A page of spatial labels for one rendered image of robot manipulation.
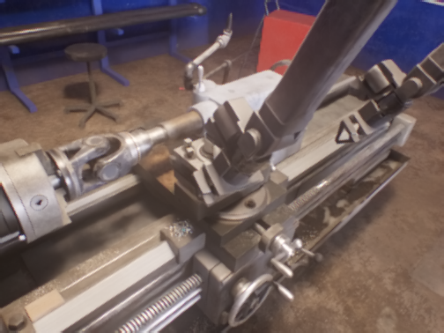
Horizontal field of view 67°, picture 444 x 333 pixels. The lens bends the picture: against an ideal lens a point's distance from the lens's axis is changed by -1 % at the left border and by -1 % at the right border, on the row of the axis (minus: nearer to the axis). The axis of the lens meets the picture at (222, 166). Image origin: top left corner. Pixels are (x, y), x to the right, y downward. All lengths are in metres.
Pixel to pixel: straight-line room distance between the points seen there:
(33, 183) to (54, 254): 0.48
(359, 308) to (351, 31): 1.89
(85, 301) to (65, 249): 0.32
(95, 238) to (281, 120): 0.97
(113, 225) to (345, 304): 1.37
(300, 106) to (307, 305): 1.69
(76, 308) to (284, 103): 0.78
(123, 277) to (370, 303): 1.52
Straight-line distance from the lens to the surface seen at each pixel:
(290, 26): 3.89
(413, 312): 2.31
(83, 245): 1.31
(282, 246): 1.09
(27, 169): 0.88
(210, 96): 1.22
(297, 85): 0.45
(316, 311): 2.06
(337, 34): 0.40
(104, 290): 1.04
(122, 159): 0.99
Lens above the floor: 1.71
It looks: 38 degrees down
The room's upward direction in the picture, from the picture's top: 6 degrees clockwise
